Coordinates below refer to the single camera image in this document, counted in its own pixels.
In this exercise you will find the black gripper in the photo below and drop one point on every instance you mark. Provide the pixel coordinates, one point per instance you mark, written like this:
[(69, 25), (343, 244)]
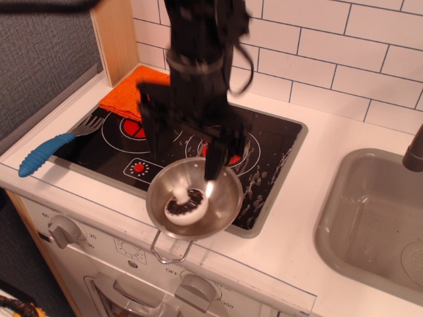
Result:
[(196, 102)]

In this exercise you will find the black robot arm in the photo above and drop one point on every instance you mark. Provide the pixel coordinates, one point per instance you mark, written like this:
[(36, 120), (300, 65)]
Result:
[(204, 35)]

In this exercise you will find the silver metal pan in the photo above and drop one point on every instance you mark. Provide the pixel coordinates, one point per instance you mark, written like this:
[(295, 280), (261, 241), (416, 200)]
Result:
[(225, 198)]

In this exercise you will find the black toy stovetop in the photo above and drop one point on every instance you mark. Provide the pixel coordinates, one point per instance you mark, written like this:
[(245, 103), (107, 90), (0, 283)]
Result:
[(118, 154)]

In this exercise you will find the orange folded cloth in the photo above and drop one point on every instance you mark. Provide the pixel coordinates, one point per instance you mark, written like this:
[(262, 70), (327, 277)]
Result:
[(124, 99)]

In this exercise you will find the grey left oven knob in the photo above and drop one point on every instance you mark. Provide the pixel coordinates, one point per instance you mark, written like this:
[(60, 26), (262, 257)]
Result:
[(63, 231)]

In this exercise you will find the grey oven knob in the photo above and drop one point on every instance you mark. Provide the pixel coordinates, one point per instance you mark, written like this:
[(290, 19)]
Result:
[(196, 291), (63, 231)]

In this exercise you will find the grey right oven knob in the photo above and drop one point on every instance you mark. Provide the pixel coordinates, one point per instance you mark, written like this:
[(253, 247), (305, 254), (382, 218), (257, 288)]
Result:
[(196, 291)]

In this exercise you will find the grey toy sink basin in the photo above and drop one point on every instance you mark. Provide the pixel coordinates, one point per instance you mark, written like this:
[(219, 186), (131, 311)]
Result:
[(370, 227)]

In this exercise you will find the grey faucet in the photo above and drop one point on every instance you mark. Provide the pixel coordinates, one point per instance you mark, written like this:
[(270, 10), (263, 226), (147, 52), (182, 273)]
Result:
[(412, 159)]

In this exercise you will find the wooden side post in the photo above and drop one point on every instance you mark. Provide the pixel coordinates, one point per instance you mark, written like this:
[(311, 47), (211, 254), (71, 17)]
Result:
[(115, 35)]

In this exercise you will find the blue handled metal fork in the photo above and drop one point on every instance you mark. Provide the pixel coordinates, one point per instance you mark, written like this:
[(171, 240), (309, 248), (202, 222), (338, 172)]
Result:
[(37, 157)]

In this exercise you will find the grey oven door handle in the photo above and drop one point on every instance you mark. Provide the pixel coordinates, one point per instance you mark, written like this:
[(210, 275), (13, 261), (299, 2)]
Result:
[(116, 302)]

